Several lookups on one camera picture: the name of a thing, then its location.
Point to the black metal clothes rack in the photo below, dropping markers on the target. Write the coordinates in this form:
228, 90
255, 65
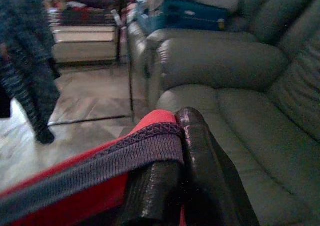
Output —
130, 73

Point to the green leather armchair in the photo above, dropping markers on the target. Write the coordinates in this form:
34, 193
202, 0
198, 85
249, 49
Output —
155, 33

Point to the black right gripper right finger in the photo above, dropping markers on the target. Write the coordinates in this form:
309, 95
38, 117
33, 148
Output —
207, 166

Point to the red garment with dark trim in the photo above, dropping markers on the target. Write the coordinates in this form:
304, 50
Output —
87, 171

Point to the green leather sofa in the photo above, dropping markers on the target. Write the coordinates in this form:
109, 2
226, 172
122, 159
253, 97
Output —
250, 98

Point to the blue plaid shirt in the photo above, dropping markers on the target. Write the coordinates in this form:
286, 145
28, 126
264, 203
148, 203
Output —
27, 48

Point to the blue bag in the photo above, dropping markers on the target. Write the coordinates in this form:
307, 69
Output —
197, 13

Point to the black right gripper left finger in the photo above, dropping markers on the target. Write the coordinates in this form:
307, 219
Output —
152, 191

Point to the dark navy hanging garment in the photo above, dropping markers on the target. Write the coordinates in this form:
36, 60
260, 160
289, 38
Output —
4, 103

